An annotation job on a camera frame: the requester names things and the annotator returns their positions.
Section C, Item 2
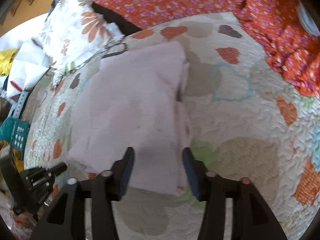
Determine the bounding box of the white garment with grey trim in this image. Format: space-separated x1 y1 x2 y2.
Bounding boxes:
67 41 191 196

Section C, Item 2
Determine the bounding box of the teal cardboard box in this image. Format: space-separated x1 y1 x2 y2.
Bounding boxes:
1 116 30 160

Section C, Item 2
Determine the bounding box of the patterned shapes box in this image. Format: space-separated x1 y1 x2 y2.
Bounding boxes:
7 91 29 119

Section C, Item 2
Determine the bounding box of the quilted heart pattern bedspread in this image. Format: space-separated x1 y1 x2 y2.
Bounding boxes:
23 12 319 239

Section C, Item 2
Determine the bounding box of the white bag with red print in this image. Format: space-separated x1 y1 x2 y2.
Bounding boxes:
6 40 49 98

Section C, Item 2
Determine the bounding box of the yellow plastic bag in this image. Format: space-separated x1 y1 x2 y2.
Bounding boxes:
0 48 18 76

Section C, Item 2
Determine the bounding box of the white floral pillow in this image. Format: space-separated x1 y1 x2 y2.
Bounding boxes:
35 0 124 86

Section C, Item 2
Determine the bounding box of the orange floral blanket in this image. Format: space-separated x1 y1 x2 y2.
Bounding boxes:
93 0 319 97

